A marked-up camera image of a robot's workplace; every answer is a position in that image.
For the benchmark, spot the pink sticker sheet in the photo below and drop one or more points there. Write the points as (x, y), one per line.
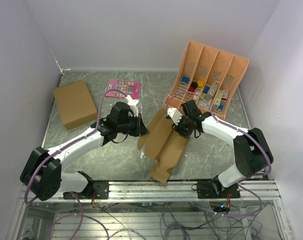
(128, 87)

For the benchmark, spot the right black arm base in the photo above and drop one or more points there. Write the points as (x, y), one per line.
(206, 189)

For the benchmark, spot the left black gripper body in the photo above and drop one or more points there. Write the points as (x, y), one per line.
(131, 126)

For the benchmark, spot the aluminium mounting rail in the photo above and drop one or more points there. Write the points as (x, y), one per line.
(175, 191)

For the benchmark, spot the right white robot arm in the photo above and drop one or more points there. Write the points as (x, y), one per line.
(251, 150)

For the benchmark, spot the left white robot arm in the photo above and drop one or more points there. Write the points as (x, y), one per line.
(44, 173)

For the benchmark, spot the blue block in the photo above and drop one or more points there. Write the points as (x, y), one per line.
(185, 79)

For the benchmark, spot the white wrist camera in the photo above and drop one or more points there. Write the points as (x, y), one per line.
(174, 114)
(134, 104)

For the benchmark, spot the closed brown cardboard box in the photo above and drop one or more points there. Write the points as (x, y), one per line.
(75, 104)

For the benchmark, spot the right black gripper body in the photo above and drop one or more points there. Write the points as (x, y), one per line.
(184, 127)

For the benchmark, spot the white card box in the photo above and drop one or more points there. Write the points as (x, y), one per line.
(212, 90)

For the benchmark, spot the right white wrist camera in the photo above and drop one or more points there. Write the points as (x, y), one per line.
(174, 114)

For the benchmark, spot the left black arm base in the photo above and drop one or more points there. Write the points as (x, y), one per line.
(85, 190)

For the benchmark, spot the yellow block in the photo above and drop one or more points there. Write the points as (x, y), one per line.
(200, 83)

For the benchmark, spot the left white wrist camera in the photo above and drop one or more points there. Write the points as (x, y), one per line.
(134, 104)

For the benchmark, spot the orange plastic file organizer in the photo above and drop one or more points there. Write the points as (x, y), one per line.
(209, 64)

